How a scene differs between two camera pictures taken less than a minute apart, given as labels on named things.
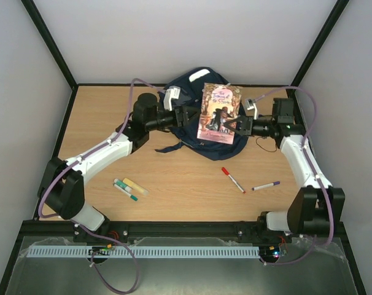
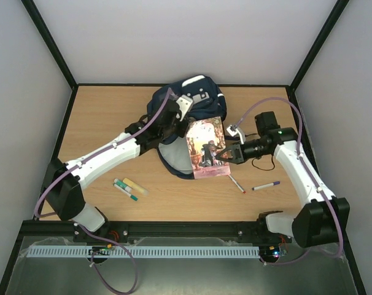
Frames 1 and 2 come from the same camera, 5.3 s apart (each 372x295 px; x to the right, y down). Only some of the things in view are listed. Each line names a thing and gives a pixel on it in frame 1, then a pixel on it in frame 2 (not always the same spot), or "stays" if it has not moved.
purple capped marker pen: x=265 y=185 stays
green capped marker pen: x=126 y=192 stays
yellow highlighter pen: x=135 y=186 stays
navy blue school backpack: x=209 y=149 to x=208 y=101
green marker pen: x=122 y=185 stays
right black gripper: x=248 y=126 to x=239 y=152
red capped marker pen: x=226 y=173 stays
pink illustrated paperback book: x=220 y=103 to x=206 y=140
